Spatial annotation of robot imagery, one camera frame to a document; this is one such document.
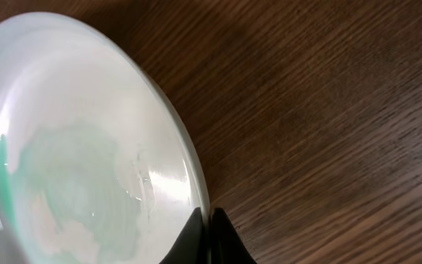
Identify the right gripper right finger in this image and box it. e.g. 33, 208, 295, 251
210, 208, 256, 264

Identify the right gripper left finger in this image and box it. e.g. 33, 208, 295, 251
160, 208, 208, 264

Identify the white plate top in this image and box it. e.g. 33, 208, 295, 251
0, 12, 209, 263

